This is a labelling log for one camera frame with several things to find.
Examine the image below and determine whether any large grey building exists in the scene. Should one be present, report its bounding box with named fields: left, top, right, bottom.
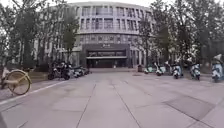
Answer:
left=31, top=1, right=158, bottom=69

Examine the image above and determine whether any row of parked dark scooters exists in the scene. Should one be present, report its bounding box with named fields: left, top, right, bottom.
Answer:
left=47, top=61, right=92, bottom=81

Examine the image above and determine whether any row of parked pale scooters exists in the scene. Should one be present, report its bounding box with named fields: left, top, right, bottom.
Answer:
left=143, top=53, right=224, bottom=84

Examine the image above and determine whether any row of trees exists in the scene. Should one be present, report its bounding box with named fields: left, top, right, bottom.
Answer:
left=0, top=0, right=81, bottom=73
left=134, top=0, right=224, bottom=69

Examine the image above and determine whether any yellow bicycle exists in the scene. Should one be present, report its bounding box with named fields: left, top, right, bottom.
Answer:
left=0, top=65, right=33, bottom=97

